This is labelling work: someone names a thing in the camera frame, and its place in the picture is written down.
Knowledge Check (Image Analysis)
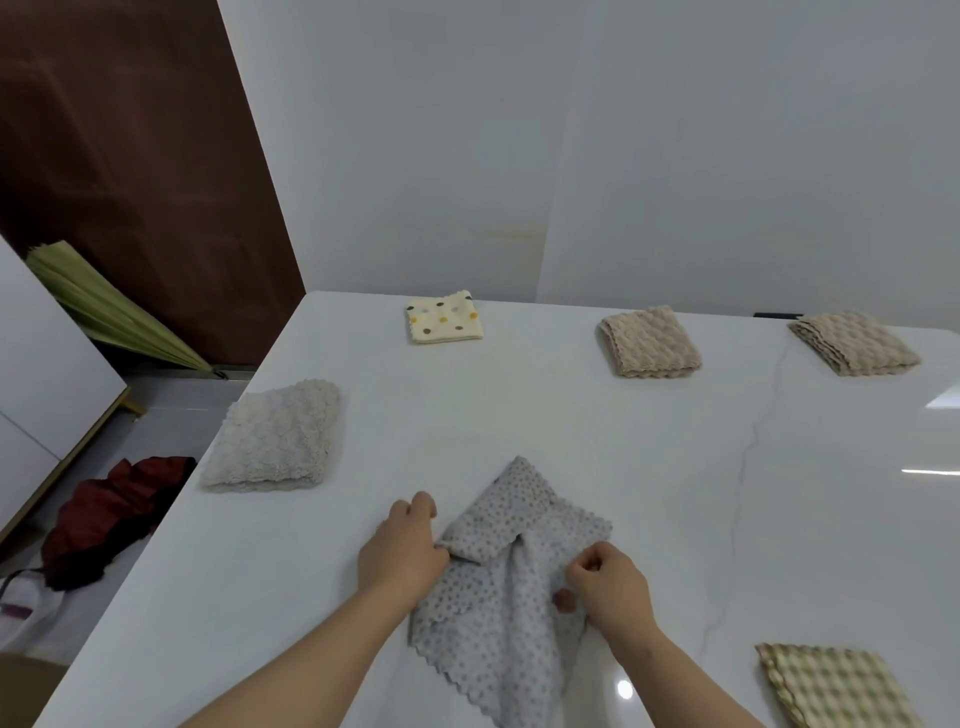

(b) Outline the person's right hand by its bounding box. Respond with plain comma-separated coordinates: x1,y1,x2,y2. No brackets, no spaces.
563,541,661,646

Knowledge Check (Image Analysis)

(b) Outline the person's left hand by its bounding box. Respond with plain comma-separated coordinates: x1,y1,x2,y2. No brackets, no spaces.
356,491,451,609

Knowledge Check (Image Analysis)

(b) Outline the grey floral cloth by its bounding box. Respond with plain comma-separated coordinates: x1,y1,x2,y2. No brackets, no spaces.
408,455,614,728

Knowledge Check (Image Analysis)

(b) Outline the grey fluffy towel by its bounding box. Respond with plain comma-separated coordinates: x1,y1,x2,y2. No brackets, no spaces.
198,379,343,494

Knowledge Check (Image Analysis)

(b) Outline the yellow polka dot cloth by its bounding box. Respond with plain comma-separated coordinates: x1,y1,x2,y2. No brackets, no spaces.
404,290,485,346

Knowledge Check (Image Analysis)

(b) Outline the green checked cloth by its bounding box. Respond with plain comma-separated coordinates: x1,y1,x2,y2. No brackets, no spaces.
755,642,928,728

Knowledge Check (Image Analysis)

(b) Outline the beige textured towel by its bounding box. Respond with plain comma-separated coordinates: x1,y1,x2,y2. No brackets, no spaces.
787,310,922,378
597,305,703,379

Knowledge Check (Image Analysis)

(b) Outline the person's right forearm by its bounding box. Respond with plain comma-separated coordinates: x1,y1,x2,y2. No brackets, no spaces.
599,626,766,728

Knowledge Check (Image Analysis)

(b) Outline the person's left forearm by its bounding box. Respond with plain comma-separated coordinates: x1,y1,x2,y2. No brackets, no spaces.
179,588,414,728

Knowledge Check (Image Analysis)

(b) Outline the white marble table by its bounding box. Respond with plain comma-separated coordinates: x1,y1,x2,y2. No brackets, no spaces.
33,290,960,728

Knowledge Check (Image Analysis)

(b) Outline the dark red cloth on floor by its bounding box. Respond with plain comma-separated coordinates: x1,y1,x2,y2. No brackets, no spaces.
41,455,198,592

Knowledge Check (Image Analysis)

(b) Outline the green folded umbrella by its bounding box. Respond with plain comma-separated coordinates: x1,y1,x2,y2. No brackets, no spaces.
26,239,228,379

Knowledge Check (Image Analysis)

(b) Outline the white plastic bag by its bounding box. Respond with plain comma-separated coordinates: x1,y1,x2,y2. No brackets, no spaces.
0,569,65,654

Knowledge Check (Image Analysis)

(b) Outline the white cabinet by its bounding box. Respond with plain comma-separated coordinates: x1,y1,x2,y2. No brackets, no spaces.
0,236,130,541

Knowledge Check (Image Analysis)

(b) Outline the dark brown wooden door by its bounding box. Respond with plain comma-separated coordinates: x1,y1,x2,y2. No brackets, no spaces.
0,0,307,369

